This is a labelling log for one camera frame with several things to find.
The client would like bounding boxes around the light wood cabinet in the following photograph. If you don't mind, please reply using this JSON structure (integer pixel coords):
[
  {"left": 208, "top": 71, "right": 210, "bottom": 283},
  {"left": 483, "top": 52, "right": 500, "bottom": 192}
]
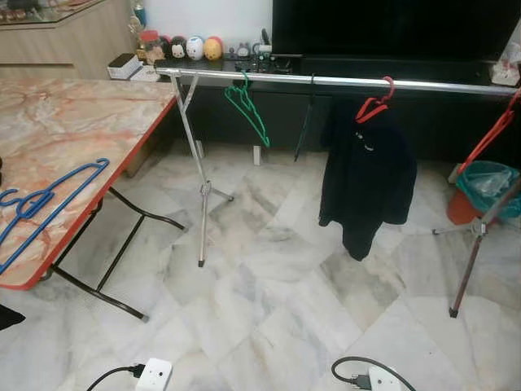
[{"left": 0, "top": 0, "right": 135, "bottom": 80}]

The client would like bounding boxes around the marble top folding table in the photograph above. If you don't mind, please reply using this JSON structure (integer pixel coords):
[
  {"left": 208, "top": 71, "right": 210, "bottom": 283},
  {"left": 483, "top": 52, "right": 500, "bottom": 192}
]
[{"left": 0, "top": 77, "right": 186, "bottom": 323}]

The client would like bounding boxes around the silver metal clothes rack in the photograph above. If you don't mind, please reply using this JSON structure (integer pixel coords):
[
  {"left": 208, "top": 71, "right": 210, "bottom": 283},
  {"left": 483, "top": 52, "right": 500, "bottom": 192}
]
[{"left": 155, "top": 67, "right": 521, "bottom": 319}]

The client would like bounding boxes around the black shirt small white print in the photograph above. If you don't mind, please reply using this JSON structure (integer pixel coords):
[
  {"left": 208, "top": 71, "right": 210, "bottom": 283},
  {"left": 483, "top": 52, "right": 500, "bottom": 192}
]
[{"left": 317, "top": 102, "right": 418, "bottom": 261}]

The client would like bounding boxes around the yellow round plush toy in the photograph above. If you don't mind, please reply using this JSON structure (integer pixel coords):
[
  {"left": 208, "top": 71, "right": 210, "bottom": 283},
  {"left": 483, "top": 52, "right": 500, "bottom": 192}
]
[{"left": 204, "top": 35, "right": 224, "bottom": 61}]

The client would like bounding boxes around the red plastic hanger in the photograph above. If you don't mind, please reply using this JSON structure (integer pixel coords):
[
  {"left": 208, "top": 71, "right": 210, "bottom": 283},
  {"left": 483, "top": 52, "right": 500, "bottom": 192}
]
[
  {"left": 454, "top": 88, "right": 521, "bottom": 176},
  {"left": 355, "top": 77, "right": 396, "bottom": 125}
]

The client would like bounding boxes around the white tissue box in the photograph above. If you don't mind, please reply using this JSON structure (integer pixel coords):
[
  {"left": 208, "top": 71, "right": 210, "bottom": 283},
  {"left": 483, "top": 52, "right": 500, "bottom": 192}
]
[{"left": 491, "top": 41, "right": 521, "bottom": 86}]

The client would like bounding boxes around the black television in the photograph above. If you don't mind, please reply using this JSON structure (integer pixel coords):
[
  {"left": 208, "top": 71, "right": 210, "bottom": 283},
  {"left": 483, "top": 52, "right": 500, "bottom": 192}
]
[{"left": 271, "top": 0, "right": 521, "bottom": 59}]

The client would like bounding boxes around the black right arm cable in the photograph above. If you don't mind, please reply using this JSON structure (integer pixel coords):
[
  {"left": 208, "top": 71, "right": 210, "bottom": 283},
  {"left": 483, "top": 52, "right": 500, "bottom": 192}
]
[{"left": 331, "top": 356, "right": 418, "bottom": 391}]

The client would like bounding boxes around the white round plush toy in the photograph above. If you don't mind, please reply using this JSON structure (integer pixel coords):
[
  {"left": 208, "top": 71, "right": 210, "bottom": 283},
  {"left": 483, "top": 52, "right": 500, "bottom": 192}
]
[{"left": 186, "top": 35, "right": 204, "bottom": 60}]

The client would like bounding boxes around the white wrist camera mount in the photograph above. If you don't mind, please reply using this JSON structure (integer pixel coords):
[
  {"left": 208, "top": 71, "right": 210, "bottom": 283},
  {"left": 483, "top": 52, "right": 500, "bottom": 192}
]
[
  {"left": 134, "top": 358, "right": 173, "bottom": 391},
  {"left": 368, "top": 365, "right": 404, "bottom": 391}
]

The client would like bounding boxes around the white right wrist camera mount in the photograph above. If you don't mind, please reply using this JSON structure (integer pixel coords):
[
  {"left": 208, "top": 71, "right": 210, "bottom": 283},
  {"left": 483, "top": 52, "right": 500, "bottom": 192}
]
[{"left": 368, "top": 365, "right": 404, "bottom": 391}]

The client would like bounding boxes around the green plastic hanger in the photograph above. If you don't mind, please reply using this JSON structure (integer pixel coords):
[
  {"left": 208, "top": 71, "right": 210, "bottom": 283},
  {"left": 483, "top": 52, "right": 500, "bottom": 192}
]
[{"left": 224, "top": 72, "right": 271, "bottom": 149}]

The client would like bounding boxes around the black low tv console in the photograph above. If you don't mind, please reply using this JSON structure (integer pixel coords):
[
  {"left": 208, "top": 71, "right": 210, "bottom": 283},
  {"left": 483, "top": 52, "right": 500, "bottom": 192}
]
[{"left": 151, "top": 53, "right": 521, "bottom": 164}]

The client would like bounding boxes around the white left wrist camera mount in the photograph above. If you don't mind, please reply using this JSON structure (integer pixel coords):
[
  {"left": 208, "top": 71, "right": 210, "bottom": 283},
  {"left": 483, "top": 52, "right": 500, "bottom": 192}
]
[{"left": 134, "top": 358, "right": 173, "bottom": 391}]

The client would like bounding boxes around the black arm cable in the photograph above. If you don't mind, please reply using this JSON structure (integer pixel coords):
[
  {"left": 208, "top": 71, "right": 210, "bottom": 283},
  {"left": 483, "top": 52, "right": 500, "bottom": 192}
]
[
  {"left": 85, "top": 364, "right": 146, "bottom": 391},
  {"left": 331, "top": 356, "right": 418, "bottom": 391}
]

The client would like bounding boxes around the red bin with teal bag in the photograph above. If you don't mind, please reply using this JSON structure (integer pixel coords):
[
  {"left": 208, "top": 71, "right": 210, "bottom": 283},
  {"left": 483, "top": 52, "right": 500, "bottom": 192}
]
[{"left": 446, "top": 160, "right": 521, "bottom": 226}]

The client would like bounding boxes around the blue plastic hanger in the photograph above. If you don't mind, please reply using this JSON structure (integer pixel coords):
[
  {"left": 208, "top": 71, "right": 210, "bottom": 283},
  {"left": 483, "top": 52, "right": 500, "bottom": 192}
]
[{"left": 0, "top": 158, "right": 111, "bottom": 276}]

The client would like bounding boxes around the small grey figurine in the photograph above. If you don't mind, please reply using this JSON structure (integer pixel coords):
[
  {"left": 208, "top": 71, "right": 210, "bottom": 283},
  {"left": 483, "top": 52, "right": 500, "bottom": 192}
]
[{"left": 228, "top": 42, "right": 253, "bottom": 59}]

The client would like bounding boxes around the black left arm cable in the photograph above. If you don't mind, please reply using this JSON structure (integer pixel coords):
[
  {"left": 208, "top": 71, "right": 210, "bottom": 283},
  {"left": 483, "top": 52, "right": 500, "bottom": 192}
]
[{"left": 85, "top": 364, "right": 146, "bottom": 391}]

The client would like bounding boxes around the black round plush toy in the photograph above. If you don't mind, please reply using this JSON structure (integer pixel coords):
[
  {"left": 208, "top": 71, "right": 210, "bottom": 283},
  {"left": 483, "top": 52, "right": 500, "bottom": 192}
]
[{"left": 167, "top": 35, "right": 187, "bottom": 59}]

